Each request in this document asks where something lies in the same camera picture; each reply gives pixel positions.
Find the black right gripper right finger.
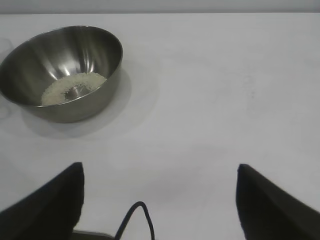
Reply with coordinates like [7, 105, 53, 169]
[236, 163, 320, 240]

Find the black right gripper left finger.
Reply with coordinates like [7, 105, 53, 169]
[0, 161, 85, 240]

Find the stainless steel mixing bowl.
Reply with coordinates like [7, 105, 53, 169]
[0, 24, 123, 124]

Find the white uncooked rice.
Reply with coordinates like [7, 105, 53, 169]
[40, 71, 108, 106]

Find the looped black camera cable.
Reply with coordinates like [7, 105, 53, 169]
[112, 201, 156, 240]

